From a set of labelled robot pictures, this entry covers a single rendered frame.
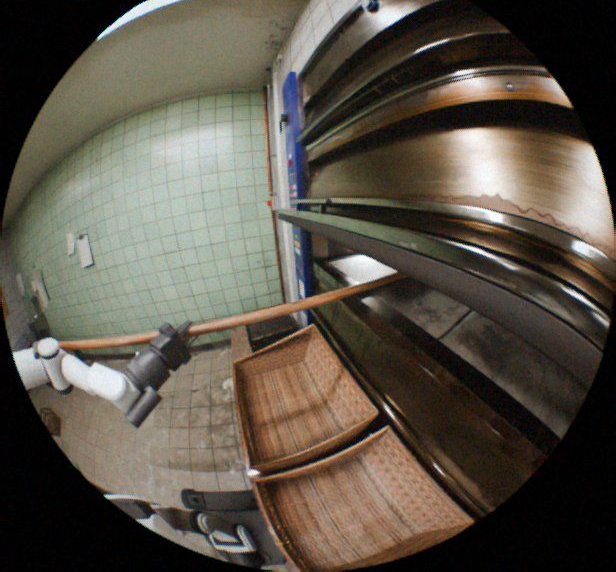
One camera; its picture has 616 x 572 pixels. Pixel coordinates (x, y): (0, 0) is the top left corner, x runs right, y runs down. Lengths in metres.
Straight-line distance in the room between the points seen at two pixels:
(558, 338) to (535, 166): 0.20
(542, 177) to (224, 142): 1.76
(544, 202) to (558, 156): 0.07
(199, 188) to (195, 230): 0.36
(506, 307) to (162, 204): 1.85
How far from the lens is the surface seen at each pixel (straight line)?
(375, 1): 0.69
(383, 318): 0.49
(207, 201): 1.66
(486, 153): 0.32
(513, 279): 0.15
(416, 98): 0.40
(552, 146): 0.32
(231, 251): 1.69
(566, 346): 0.16
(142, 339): 0.59
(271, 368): 1.11
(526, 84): 0.34
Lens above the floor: 1.48
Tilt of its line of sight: 21 degrees down
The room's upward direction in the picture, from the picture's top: 4 degrees counter-clockwise
